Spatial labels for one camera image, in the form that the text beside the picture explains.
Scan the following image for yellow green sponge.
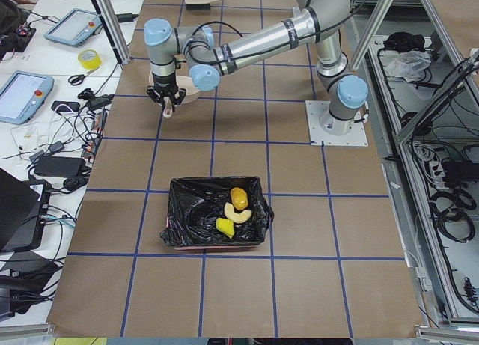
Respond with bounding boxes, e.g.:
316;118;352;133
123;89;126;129
215;218;235;239

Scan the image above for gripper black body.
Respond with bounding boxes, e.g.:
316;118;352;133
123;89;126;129
152;74;177;96

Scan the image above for bin with black bag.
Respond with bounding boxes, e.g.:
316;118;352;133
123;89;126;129
160;177;274;250

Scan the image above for black laptop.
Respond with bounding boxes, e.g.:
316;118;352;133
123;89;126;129
1;170;52;253

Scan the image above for cream curved banana piece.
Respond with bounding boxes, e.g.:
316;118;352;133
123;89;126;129
224;202;252;225

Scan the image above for black power adapter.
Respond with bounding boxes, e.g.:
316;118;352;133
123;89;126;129
34;156;86;177

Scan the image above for crumpled white cloth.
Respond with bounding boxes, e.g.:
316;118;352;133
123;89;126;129
385;51;431;82

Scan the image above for aluminium frame post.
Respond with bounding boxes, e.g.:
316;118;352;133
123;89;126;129
90;0;130;65

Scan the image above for yellow tape roll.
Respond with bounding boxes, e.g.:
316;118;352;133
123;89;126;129
77;49;102;70

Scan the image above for white hand brush black bristles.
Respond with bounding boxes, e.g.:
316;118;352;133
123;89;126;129
185;0;224;10

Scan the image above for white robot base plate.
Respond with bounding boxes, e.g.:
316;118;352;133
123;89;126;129
305;100;368;147

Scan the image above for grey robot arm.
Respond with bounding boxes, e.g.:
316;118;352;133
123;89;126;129
143;0;368;122

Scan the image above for blue teach pendant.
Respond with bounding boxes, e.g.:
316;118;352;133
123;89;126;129
44;8;102;47
1;70;54;125

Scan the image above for blue teach pendant far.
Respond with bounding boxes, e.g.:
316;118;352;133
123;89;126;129
44;8;102;47

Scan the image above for black handled scissors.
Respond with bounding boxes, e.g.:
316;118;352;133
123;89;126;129
67;67;98;86

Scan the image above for blue teach pendant near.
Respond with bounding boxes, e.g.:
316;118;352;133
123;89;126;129
1;70;54;125

